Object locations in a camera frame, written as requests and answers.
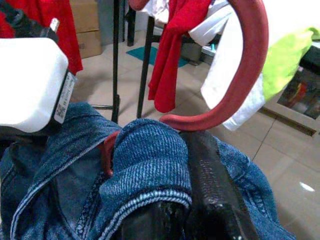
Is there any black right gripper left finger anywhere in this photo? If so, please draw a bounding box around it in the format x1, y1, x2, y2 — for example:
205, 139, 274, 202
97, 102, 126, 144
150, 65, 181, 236
121, 198, 192, 240

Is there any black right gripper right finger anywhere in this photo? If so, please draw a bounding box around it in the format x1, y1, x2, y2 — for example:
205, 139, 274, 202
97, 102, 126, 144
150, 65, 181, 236
178, 130, 260, 240

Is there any blue denim garment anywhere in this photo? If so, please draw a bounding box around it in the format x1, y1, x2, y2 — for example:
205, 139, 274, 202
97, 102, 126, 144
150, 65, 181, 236
0, 101, 297, 240

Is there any white shirt with green print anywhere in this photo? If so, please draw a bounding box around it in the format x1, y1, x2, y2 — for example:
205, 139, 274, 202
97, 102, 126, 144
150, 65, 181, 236
199, 14, 320, 132

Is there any pink wire clothes hanger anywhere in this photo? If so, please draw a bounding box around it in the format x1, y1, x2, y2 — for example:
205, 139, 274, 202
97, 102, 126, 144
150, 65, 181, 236
97, 0, 270, 177

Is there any brown cardboard box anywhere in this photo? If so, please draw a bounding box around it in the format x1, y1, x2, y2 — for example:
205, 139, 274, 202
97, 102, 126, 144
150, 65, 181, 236
74, 29, 104, 60
69, 0, 100, 34

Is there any metal clothes rack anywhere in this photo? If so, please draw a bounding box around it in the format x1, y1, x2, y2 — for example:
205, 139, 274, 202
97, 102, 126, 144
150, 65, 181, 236
89, 0, 121, 124

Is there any red collared shirt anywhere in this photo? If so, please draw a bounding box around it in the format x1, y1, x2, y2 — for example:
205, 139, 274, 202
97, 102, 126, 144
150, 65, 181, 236
0, 0, 84, 76

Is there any black table leg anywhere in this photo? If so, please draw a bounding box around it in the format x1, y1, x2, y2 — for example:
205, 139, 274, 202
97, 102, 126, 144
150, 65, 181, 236
126, 4, 138, 47
136, 14, 156, 120

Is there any blue floor mat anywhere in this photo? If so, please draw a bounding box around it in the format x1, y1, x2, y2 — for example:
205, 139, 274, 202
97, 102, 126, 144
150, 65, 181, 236
126, 46, 190, 68

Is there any white glass door cabinet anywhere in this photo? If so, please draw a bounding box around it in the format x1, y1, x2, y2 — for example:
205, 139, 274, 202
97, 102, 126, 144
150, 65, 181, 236
259, 46, 320, 137

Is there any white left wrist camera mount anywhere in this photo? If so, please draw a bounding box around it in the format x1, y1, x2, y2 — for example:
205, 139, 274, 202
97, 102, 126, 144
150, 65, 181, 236
0, 36, 70, 134

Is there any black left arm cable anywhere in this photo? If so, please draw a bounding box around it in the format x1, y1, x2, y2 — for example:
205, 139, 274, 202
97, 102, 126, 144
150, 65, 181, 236
0, 1, 61, 45

